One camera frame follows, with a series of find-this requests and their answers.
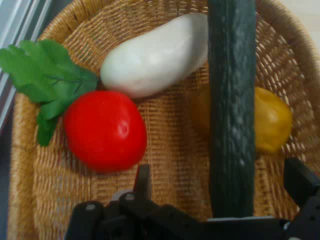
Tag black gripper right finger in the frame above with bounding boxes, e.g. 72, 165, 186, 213
282, 157, 320, 240

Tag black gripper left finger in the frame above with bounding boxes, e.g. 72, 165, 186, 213
65, 163, 213, 240

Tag dark green cucumber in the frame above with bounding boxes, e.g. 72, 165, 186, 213
206, 0, 257, 219

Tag woven wicker basket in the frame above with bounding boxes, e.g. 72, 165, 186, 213
6, 0, 320, 240

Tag red tomato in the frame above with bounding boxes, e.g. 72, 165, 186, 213
62, 90, 148, 173

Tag yellow bell pepper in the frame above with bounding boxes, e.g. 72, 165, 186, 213
191, 86, 293, 154

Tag white eggplant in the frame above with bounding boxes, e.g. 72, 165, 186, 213
99, 12, 210, 99

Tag green radish leaves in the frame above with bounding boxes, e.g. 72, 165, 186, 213
0, 39, 99, 147

